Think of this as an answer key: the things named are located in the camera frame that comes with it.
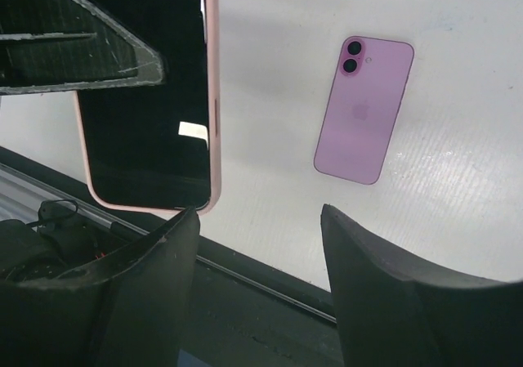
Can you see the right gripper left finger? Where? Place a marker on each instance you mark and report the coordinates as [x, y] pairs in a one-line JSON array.
[[124, 308]]

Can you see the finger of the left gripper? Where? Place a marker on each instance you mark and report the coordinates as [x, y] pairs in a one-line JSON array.
[[71, 45]]

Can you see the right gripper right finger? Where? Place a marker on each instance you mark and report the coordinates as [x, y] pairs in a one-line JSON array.
[[394, 308]]

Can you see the pink phone case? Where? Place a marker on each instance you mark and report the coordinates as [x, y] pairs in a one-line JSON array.
[[214, 117]]

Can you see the purple phone black screen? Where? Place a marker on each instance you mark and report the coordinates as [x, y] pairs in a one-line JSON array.
[[365, 98]]

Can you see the aluminium frame rail front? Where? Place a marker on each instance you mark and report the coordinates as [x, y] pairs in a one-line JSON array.
[[32, 193]]

